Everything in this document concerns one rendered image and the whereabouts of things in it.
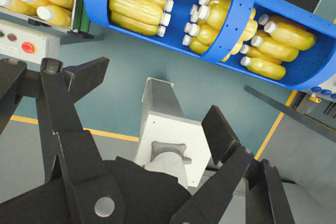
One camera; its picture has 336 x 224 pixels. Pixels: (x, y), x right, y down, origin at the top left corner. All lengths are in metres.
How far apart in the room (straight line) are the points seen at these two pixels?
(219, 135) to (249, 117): 2.20
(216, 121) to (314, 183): 3.75
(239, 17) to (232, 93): 1.58
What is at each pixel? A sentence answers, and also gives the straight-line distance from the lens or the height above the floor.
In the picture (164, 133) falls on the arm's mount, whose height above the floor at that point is 1.05.
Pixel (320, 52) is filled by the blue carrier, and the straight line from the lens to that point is 0.91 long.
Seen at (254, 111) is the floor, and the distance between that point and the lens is 2.36.
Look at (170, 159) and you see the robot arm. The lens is 0.78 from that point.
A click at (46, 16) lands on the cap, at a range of 0.73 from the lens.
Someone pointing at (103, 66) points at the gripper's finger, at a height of 1.57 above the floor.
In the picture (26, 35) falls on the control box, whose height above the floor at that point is 1.10.
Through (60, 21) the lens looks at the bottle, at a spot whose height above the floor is 1.05.
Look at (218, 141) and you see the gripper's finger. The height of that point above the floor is 1.62.
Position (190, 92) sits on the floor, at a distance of 1.91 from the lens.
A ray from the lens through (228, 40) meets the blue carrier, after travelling 0.58.
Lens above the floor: 1.74
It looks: 68 degrees down
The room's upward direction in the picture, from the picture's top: 163 degrees clockwise
